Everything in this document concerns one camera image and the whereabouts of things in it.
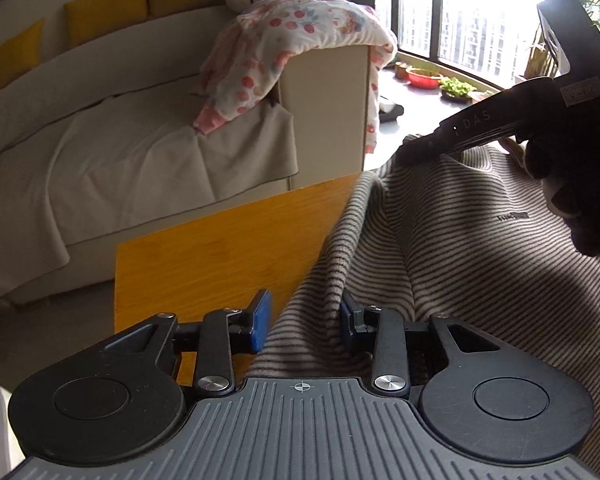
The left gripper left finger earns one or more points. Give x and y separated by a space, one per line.
226 333

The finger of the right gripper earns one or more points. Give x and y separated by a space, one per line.
419 149

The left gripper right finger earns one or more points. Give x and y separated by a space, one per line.
379 332

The striped brown knit sweater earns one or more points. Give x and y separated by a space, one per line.
468 236

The dark gloved right hand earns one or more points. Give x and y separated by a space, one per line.
580 199

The green leafy plant tray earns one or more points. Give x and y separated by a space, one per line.
455 90

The red plant bowl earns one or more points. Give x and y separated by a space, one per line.
423 79

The floral pink blanket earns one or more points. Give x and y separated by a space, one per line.
251 52

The beige sofa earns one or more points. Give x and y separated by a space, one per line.
97 146

